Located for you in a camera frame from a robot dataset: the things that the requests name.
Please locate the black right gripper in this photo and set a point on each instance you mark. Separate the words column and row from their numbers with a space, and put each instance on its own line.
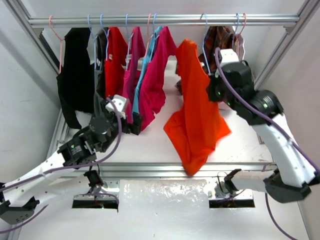
column 212, row 96

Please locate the magenta hanging shirt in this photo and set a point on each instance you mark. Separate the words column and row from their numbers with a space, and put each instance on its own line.
column 132, row 74
column 151, row 94

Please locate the aluminium hanging rail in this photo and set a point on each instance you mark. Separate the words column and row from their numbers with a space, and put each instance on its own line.
column 167, row 20

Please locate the magenta hanging shirt right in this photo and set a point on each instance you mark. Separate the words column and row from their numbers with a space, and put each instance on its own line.
column 151, row 94

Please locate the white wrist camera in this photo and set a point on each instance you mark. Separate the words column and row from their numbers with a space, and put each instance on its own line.
column 118, row 103
column 227, row 56

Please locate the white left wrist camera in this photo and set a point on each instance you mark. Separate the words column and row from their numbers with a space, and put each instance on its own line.
column 118, row 103

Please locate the red hanging t shirt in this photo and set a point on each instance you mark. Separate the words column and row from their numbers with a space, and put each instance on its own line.
column 115, row 62

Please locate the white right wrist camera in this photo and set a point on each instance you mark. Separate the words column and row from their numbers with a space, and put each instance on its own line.
column 227, row 56

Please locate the grey hanging garment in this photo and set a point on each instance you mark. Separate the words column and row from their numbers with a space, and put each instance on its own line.
column 99, row 54

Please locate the aluminium frame front rail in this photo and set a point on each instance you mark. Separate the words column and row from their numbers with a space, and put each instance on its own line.
column 175, row 170

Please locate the teal hanging garment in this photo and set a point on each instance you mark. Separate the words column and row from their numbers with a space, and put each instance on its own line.
column 145, row 61

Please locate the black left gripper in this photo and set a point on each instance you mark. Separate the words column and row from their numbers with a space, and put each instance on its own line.
column 136, row 124

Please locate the white hanging garment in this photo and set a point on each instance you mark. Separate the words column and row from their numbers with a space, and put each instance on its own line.
column 221, row 105

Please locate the plaid flannel shirt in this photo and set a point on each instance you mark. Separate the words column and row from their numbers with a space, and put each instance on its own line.
column 220, row 40

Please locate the orange t shirt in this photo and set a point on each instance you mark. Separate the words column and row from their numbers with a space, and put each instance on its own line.
column 198, row 126

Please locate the magenta hanging shirt left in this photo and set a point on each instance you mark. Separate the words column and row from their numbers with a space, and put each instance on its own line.
column 132, row 74

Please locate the blue hanger right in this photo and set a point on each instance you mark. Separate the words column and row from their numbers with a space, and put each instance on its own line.
column 235, row 28

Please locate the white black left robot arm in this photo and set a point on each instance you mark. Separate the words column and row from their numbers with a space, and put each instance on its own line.
column 21, row 198

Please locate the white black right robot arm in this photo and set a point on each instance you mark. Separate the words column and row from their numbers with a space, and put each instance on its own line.
column 295, row 172

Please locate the black hanging garment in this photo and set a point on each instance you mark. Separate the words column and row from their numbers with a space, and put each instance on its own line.
column 75, row 83

